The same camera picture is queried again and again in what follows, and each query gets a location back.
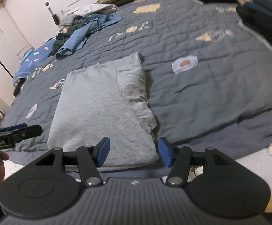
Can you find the white garment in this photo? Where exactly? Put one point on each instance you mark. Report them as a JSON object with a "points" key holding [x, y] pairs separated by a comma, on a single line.
{"points": [[91, 9]]}

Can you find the blue shirt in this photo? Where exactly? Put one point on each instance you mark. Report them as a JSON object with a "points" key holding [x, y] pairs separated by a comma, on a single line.
{"points": [[79, 37]]}

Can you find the grey T-shirt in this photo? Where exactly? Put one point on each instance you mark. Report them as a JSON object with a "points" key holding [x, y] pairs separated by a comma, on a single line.
{"points": [[91, 112]]}

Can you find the stack of navy folded clothes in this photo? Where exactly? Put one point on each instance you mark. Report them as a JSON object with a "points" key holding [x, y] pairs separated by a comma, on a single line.
{"points": [[262, 14]]}

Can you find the grey garment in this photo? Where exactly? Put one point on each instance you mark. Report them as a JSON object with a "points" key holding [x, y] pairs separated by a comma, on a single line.
{"points": [[68, 20]]}

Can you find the white wall switch plate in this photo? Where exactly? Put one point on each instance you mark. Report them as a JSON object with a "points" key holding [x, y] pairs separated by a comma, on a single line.
{"points": [[65, 11]]}

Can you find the black hairbrush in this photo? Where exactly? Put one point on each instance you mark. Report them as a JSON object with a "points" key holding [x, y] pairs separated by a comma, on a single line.
{"points": [[56, 20]]}

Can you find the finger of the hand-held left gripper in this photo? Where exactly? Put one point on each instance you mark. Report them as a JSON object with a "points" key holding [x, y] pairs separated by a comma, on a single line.
{"points": [[14, 127], [28, 133]]}

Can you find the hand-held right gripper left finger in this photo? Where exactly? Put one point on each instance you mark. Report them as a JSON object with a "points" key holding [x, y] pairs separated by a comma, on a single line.
{"points": [[103, 152]]}

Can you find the grey quilted bedspread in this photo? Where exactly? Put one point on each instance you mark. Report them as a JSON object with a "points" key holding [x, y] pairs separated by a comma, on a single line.
{"points": [[197, 86]]}

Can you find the dark green garment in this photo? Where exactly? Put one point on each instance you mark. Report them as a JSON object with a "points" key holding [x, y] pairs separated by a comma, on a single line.
{"points": [[58, 43]]}

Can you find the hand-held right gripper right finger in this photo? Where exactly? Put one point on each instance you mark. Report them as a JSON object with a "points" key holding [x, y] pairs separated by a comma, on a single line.
{"points": [[165, 153]]}

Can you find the white wardrobe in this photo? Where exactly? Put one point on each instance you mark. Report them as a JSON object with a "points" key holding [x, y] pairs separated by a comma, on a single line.
{"points": [[4, 39]]}

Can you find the dark cloth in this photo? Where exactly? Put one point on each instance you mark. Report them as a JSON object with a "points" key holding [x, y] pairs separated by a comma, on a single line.
{"points": [[18, 88]]}

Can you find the teal striped folded towel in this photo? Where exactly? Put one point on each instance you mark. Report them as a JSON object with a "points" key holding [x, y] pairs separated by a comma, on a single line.
{"points": [[26, 55]]}

